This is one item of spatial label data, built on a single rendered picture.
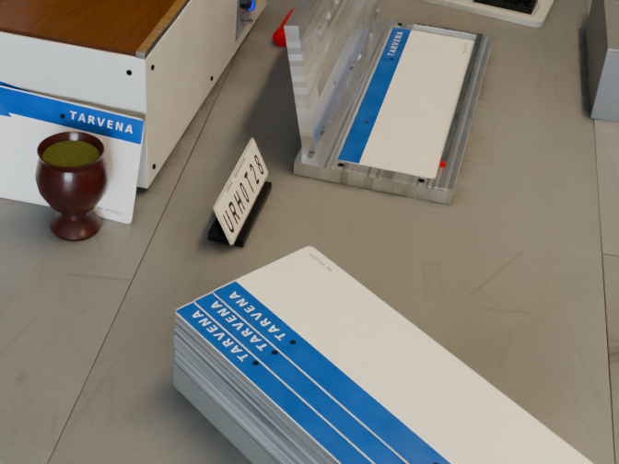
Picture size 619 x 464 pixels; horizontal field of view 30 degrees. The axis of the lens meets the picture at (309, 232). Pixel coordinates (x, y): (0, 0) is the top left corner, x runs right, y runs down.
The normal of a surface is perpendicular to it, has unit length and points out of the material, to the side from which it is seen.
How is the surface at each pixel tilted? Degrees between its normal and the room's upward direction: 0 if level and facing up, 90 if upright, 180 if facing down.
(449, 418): 0
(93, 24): 0
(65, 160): 0
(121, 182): 69
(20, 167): 63
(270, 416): 90
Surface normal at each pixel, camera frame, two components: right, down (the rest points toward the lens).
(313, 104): 0.96, 0.04
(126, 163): -0.26, 0.23
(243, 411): -0.76, 0.35
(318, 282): 0.07, -0.80
